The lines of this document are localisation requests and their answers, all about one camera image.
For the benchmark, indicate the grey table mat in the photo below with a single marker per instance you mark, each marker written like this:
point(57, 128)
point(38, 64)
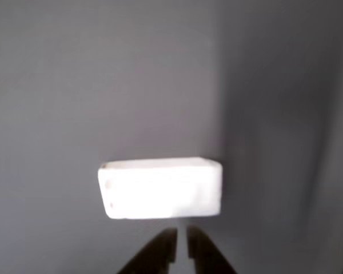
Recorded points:
point(103, 85)

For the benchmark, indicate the white rectangular block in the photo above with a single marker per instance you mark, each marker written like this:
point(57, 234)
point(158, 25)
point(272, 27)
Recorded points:
point(160, 191)

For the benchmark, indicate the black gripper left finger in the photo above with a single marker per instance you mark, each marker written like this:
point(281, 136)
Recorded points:
point(157, 254)

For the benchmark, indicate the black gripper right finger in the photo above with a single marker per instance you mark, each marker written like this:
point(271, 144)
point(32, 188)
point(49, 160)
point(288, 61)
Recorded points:
point(205, 254)

